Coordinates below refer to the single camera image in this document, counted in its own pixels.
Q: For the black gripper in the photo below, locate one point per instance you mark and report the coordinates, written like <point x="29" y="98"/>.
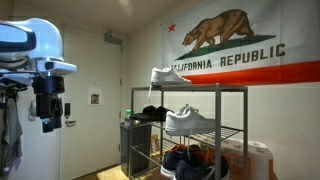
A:
<point x="48" y="104"/>

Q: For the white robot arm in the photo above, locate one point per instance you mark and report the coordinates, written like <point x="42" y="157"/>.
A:
<point x="31" y="54"/>

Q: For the grey metal shoe rack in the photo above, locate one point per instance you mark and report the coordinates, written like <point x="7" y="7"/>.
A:
<point x="221" y="132"/>

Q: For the small photo on door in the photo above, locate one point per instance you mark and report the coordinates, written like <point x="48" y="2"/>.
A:
<point x="94" y="96"/>

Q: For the white door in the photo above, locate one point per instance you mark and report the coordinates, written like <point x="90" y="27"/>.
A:
<point x="89" y="138"/>

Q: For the hanging grey cloth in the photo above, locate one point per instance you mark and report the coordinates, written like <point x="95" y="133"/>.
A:
<point x="11" y="142"/>

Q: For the green capped plastic bottle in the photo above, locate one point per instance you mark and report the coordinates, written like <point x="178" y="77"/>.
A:
<point x="127" y="122"/>

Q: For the door closer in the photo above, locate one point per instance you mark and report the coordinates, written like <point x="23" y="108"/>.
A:
<point x="110" y="39"/>

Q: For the grey trash bin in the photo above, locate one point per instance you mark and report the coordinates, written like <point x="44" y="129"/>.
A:
<point x="133" y="141"/>

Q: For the black sandals pair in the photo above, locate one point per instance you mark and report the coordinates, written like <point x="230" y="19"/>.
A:
<point x="151" y="114"/>

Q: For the navy sneaker white sole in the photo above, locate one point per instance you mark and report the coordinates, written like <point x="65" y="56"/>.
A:
<point x="199" y="168"/>

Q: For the navy orange sneaker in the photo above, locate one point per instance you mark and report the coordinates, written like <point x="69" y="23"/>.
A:
<point x="179" y="152"/>

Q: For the California Republic flag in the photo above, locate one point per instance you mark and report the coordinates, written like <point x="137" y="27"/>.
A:
<point x="245" y="42"/>

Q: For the door lever handle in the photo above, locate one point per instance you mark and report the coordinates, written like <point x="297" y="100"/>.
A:
<point x="67" y="114"/>

